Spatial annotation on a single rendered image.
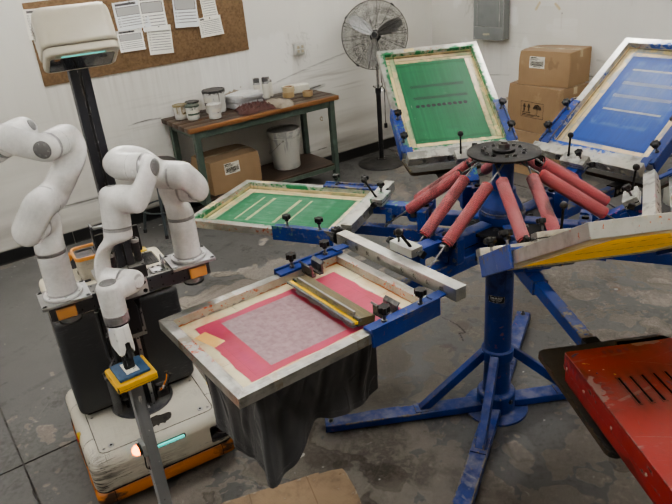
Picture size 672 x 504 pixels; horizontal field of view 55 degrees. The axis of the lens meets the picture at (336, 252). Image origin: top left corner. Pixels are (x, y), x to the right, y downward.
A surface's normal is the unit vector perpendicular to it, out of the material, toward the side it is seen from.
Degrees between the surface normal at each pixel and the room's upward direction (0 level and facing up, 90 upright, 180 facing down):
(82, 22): 63
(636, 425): 0
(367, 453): 0
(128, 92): 90
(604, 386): 0
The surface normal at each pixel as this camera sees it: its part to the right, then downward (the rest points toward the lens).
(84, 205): 0.59, 0.30
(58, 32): 0.42, -0.11
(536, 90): -0.84, 0.27
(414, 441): -0.08, -0.90
